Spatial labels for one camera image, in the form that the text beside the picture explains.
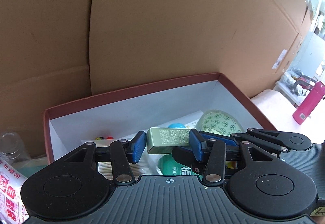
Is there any brown cardboard backdrop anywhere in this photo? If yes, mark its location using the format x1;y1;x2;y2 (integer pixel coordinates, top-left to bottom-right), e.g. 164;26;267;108
1;0;311;156

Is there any green patterned tape roll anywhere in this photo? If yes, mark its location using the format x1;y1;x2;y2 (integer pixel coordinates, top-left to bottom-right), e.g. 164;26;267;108
196;110;245;136

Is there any pink towel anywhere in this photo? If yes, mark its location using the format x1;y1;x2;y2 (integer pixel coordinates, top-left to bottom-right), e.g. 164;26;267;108
251;89;296;112

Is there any clear round swab container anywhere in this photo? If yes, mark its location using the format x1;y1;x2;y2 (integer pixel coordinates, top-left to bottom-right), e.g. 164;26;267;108
0;132;31;168

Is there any green gold small box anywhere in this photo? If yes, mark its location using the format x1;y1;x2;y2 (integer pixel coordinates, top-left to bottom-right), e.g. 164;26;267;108
146;127;190;155

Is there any pink tissue pack bag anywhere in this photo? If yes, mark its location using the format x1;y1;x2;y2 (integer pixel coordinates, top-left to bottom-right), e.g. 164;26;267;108
0;159;29;223

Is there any maroon storage box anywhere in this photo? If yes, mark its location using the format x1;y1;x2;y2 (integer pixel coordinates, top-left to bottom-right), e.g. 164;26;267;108
43;73;275;162

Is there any cotton swab bag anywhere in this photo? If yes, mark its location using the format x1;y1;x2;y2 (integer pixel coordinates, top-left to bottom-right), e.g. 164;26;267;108
98;150;163;180

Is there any pink thermos bottle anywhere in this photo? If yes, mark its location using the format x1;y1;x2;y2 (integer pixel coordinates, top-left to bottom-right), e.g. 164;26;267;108
292;82;325;125

